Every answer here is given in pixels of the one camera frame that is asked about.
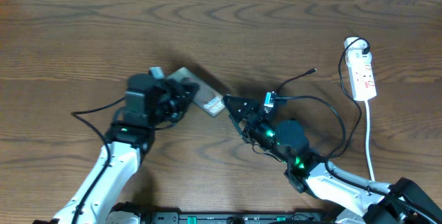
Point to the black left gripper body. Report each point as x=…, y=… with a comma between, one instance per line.
x=168, y=109

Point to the white power strip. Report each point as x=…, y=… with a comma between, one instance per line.
x=359, y=62

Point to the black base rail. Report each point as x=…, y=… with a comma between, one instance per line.
x=130, y=213

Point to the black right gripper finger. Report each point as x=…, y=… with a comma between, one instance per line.
x=238, y=129
x=239, y=107

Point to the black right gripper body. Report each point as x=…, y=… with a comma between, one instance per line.
x=260, y=131

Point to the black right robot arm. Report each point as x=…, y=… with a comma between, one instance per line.
x=314, y=174

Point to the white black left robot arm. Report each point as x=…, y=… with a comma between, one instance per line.
x=150, y=100

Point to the Galaxy S25 Ultra smartphone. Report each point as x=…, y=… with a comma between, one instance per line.
x=207, y=98

